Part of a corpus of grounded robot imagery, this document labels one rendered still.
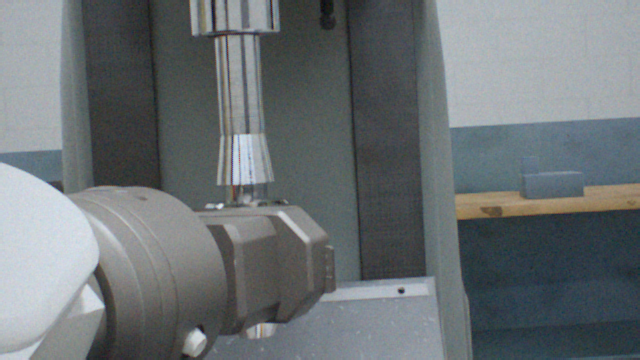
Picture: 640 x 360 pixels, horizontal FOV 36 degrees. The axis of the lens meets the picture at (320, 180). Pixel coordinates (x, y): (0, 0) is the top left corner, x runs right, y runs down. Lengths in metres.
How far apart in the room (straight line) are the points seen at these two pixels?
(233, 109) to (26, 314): 0.27
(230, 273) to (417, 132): 0.50
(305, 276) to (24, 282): 0.21
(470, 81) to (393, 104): 3.93
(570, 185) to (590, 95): 0.81
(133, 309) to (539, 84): 4.58
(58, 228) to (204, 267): 0.10
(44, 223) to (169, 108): 0.60
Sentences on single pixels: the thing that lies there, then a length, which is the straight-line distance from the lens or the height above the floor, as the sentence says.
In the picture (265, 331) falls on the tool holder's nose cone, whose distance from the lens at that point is 0.54.
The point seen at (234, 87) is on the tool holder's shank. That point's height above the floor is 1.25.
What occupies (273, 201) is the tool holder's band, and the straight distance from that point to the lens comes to 0.52.
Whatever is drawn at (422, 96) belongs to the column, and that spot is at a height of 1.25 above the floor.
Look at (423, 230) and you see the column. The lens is 0.92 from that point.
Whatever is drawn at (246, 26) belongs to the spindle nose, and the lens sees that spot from 0.52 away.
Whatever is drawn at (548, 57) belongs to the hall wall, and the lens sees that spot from 4.93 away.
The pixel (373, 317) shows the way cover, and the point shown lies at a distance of 0.91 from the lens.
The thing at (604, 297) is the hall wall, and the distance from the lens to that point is 5.06.
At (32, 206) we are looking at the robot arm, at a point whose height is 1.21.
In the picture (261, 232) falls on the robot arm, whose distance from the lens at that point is 0.46.
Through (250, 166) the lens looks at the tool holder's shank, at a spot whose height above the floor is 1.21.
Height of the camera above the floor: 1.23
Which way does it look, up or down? 3 degrees down
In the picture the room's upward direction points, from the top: 3 degrees counter-clockwise
